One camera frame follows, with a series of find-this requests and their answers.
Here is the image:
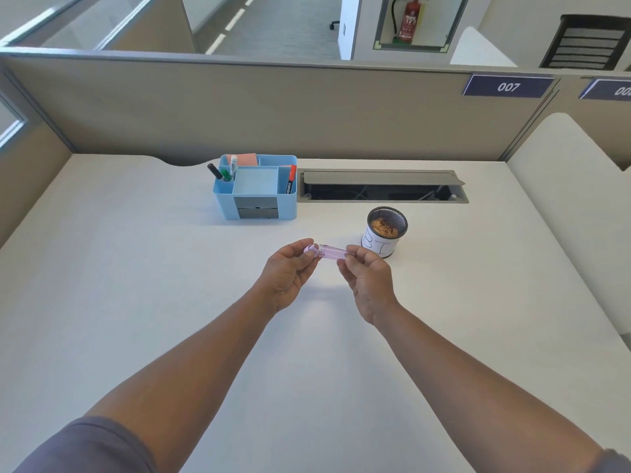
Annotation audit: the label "blue desk organizer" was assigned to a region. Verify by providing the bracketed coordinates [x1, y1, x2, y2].
[212, 154, 298, 221]

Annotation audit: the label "orange clips in cup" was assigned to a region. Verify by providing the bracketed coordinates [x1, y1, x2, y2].
[371, 216, 400, 238]

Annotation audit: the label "grey left sleeve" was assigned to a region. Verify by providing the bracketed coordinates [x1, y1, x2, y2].
[14, 416, 157, 473]

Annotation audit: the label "grey desk cable hatch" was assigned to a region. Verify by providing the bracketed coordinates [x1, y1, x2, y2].
[297, 169, 469, 204]

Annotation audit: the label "person's right hand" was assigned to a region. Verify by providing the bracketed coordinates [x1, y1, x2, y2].
[337, 244, 401, 326]

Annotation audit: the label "red fire extinguisher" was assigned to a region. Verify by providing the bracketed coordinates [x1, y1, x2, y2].
[392, 0, 430, 44]

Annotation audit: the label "beige cubicle partition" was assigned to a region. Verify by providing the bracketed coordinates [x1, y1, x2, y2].
[0, 47, 631, 167]

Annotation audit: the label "grey right sleeve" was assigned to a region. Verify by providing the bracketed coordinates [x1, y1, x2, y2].
[590, 448, 631, 473]

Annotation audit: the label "dark blue desk number plate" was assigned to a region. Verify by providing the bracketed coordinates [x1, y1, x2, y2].
[462, 74, 556, 99]
[579, 78, 631, 102]

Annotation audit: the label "person's left hand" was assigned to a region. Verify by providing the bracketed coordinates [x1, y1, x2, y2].
[256, 238, 322, 315]

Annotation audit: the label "black office chair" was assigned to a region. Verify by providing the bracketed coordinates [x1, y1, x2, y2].
[539, 14, 631, 71]

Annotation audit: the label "black mesh cup with label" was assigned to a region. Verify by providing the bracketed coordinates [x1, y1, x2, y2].
[361, 207, 409, 259]

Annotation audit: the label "person's left forearm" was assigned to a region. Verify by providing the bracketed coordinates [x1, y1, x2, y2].
[85, 283, 278, 473]

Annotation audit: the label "grey sleeve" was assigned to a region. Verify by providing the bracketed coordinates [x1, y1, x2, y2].
[590, 448, 631, 473]
[14, 416, 157, 473]

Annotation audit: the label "person's right forearm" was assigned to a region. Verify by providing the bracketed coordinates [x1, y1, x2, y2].
[373, 302, 605, 473]

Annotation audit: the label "pink translucent highlighter pen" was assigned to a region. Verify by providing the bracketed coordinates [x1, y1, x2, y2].
[303, 244, 355, 261]

